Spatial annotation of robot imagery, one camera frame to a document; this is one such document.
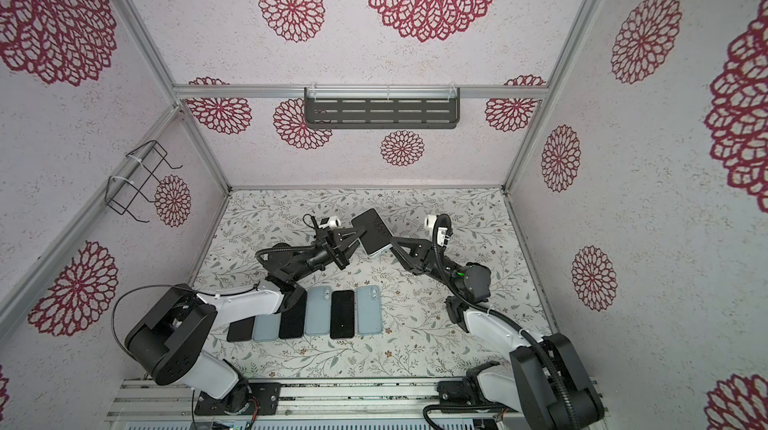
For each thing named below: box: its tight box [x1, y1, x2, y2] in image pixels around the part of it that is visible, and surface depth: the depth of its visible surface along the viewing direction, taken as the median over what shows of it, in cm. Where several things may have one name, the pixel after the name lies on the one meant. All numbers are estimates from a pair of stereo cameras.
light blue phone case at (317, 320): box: [304, 286, 331, 335], surface depth 89 cm
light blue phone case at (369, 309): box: [356, 285, 382, 334], surface depth 91 cm
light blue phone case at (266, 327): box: [252, 312, 281, 342], surface depth 85 cm
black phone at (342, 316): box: [330, 290, 355, 339], surface depth 87 cm
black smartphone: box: [351, 208, 394, 257], surface depth 71 cm
